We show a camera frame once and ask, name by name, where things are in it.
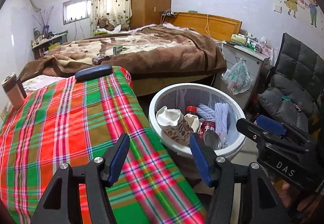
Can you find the brown fleece blanket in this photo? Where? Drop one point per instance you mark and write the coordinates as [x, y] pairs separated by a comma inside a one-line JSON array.
[[155, 51]]

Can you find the white round trash bin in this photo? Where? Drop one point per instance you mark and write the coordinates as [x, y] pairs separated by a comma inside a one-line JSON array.
[[181, 109]]

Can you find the right hand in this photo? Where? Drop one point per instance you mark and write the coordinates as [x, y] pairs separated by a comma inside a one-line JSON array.
[[287, 192]]

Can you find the teddy bear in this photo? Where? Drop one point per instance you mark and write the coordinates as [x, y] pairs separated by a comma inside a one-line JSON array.
[[104, 23]]

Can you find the wooden headboard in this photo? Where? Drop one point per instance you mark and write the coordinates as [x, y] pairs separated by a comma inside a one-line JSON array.
[[217, 27]]

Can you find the small white foam net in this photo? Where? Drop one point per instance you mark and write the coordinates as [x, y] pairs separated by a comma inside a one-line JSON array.
[[221, 114]]

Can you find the cartoon couple wall sticker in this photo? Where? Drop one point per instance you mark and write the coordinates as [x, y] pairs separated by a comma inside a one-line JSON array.
[[311, 5]]

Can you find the grey bedside cabinet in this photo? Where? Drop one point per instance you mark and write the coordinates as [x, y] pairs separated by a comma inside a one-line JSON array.
[[254, 61]]

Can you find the metal tin can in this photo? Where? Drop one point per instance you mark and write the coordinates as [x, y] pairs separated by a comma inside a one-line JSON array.
[[212, 139]]

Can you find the cluttered side shelf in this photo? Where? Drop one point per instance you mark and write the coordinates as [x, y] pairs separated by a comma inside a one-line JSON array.
[[41, 46]]

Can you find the patterned paper cup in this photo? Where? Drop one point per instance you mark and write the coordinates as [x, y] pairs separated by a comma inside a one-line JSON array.
[[175, 125]]

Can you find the items on cabinet top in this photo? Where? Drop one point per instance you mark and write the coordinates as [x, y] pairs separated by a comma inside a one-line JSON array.
[[260, 46]]

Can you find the clear plastic bottle red label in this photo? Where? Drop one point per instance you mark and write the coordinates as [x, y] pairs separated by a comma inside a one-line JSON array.
[[205, 126]]

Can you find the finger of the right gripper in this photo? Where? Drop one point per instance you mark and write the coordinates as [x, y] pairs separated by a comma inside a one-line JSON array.
[[270, 125]]

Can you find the red bottle cap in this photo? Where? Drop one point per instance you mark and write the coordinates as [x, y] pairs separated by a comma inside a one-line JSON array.
[[191, 110]]

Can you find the plaid tablecloth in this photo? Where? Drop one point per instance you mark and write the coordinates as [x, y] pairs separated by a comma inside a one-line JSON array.
[[73, 122]]

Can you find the large white foam net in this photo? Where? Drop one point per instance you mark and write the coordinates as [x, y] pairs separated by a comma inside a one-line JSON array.
[[205, 112]]

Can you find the green box on bed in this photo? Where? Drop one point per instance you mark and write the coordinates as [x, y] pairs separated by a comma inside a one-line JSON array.
[[117, 49]]

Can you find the hanging plastic bag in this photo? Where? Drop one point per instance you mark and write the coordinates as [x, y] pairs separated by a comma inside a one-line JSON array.
[[237, 78]]

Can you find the grey cushioned chair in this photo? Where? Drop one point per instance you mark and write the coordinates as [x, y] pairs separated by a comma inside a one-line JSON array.
[[295, 86]]

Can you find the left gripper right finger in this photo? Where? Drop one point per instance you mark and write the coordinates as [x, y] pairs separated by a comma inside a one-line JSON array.
[[204, 158]]

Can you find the window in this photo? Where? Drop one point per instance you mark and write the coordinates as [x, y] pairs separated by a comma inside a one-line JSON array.
[[75, 10]]

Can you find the brown white thermos mug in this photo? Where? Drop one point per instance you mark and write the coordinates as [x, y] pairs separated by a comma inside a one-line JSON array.
[[14, 89]]

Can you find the dark blue glasses case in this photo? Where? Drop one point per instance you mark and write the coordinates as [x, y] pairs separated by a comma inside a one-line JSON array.
[[93, 73]]

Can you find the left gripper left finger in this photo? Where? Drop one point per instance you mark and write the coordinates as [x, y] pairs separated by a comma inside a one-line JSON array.
[[114, 159]]

